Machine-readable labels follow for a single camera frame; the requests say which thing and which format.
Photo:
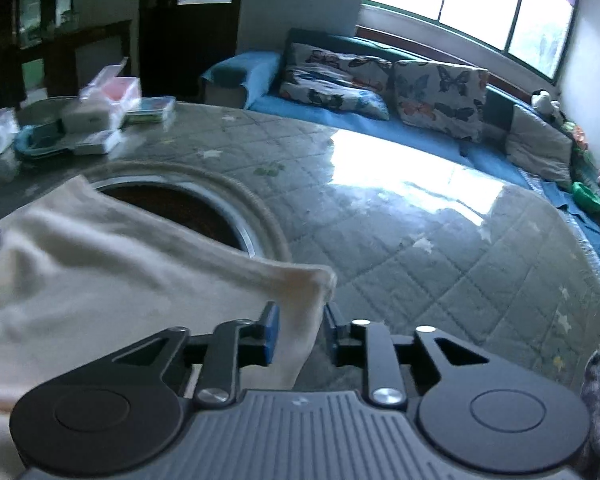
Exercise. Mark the butterfly print pillow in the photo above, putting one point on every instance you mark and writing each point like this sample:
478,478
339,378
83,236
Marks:
340,60
440,97
330,92

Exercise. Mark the blue sofa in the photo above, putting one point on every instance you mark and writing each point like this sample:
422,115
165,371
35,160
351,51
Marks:
360,127

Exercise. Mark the clear plastic box red contents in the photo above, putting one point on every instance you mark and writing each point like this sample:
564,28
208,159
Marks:
112,87

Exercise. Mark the dark wooden door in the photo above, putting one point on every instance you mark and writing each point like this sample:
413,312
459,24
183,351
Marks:
190,50

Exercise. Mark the orange green plush toy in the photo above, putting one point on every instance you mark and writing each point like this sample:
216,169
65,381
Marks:
577,136

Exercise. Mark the white plush toy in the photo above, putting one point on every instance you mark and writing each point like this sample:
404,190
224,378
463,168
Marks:
544,102

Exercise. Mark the grey cushion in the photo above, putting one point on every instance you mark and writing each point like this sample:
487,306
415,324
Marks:
540,142

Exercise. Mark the flat white box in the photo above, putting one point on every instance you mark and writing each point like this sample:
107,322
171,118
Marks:
97,142

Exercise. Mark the cream sweater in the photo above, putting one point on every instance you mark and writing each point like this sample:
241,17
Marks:
105,270

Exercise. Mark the dark wooden cabinet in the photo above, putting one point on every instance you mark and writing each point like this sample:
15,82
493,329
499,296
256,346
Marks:
100,50

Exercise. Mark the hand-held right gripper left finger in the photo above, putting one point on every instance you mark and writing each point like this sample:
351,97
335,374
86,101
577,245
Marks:
270,337

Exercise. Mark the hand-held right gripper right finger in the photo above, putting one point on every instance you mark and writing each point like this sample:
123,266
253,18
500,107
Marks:
334,332

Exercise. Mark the teal tray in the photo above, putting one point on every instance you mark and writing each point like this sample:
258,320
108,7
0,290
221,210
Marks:
42,142

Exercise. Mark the round metal table basin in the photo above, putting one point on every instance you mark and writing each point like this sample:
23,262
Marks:
180,210

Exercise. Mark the grey quilted blanket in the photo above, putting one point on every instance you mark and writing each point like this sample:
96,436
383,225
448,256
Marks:
585,240

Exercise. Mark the green card box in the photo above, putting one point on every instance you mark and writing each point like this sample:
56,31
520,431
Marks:
150,110

